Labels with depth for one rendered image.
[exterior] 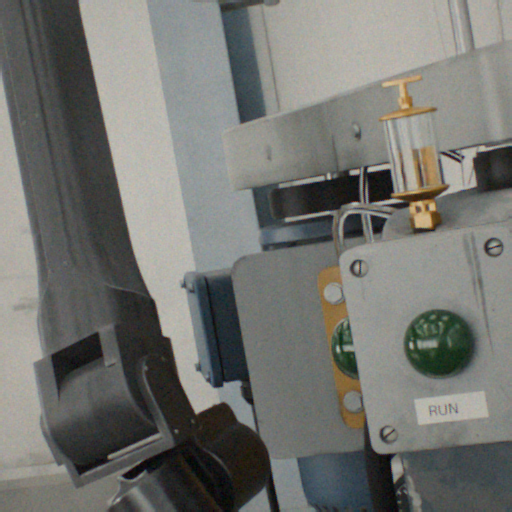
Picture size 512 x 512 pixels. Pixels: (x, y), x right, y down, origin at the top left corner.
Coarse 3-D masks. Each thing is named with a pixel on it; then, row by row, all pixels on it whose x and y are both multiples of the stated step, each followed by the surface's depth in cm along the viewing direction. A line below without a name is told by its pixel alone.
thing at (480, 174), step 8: (480, 152) 75; (488, 152) 74; (496, 152) 74; (504, 152) 73; (480, 160) 75; (488, 160) 74; (496, 160) 73; (504, 160) 73; (480, 168) 75; (488, 168) 74; (496, 168) 73; (504, 168) 73; (480, 176) 75; (488, 176) 74; (496, 176) 74; (504, 176) 73; (480, 184) 75; (488, 184) 74; (496, 184) 74; (504, 184) 73
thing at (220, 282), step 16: (192, 272) 114; (208, 272) 114; (224, 272) 110; (192, 288) 108; (208, 288) 108; (224, 288) 108; (192, 304) 112; (208, 304) 108; (224, 304) 108; (192, 320) 116; (208, 320) 108; (224, 320) 108; (208, 336) 108; (224, 336) 108; (240, 336) 108; (208, 352) 108; (224, 352) 108; (240, 352) 108; (208, 368) 108; (224, 368) 108; (240, 368) 108
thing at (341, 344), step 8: (344, 320) 61; (336, 328) 61; (344, 328) 61; (336, 336) 61; (344, 336) 60; (336, 344) 61; (344, 344) 60; (352, 344) 60; (336, 352) 61; (344, 352) 60; (352, 352) 60; (336, 360) 61; (344, 360) 60; (352, 360) 60; (344, 368) 61; (352, 368) 60; (352, 376) 61
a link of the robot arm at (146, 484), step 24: (168, 456) 85; (192, 456) 87; (120, 480) 83; (144, 480) 82; (168, 480) 82; (192, 480) 83; (216, 480) 87; (120, 504) 82; (144, 504) 82; (168, 504) 82; (192, 504) 82; (216, 504) 84
